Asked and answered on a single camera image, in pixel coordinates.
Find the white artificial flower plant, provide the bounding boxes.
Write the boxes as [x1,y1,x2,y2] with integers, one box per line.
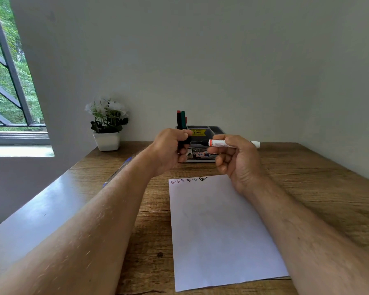
[84,96,129,134]

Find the black metal window grille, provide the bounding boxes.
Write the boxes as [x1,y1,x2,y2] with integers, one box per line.
[0,0,47,130]

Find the green trees outside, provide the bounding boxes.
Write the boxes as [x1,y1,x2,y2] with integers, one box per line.
[0,0,45,126]

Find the person's left forearm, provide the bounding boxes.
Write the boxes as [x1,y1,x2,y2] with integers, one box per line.
[0,144,160,295]

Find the person's left hand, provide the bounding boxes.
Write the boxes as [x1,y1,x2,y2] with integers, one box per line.
[150,128,193,177]

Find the white marker with red label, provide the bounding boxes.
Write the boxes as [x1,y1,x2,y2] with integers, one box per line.
[191,138,261,150]

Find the white plant pot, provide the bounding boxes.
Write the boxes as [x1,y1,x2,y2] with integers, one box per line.
[92,132,121,152]

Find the white paper sheet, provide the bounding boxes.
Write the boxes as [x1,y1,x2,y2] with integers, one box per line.
[168,174,290,292]

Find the clear pen with blue cap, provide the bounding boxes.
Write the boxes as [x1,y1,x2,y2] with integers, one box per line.
[103,155,133,186]

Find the black marker cap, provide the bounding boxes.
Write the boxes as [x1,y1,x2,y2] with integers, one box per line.
[177,129,192,156]

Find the person's right forearm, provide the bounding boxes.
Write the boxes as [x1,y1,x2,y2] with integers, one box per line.
[234,174,369,295]

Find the person's right hand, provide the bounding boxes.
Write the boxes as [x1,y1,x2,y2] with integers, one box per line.
[207,134,267,194]

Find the black desk organizer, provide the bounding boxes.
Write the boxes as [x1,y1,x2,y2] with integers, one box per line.
[177,125,227,163]

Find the grey window track frame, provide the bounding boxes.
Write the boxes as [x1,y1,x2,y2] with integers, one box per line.
[0,130,50,146]

